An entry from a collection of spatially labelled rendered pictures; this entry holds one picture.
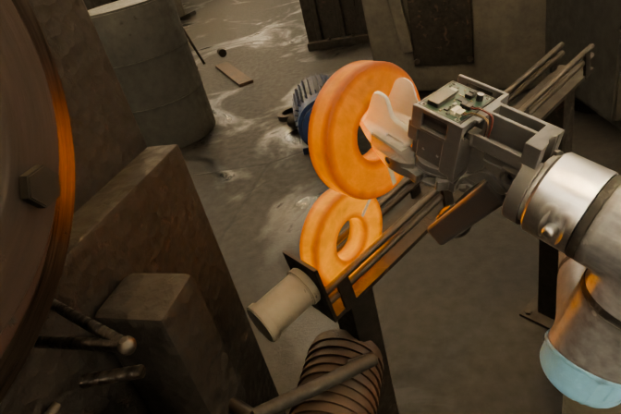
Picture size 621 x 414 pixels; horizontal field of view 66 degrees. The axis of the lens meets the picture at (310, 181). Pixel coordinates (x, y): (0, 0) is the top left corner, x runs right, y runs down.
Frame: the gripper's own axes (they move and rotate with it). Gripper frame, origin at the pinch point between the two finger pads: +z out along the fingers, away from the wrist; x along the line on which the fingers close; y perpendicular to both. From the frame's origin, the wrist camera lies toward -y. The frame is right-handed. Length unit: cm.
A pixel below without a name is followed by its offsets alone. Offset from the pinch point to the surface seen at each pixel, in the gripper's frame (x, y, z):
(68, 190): 29.7, 4.0, 6.9
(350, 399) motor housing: 11.8, -39.3, -9.1
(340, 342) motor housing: 6.1, -40.3, -1.3
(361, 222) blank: -3.2, -22.5, 3.2
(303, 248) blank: 7.2, -20.8, 4.5
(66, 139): 27.7, 7.2, 9.2
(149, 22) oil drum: -68, -80, 228
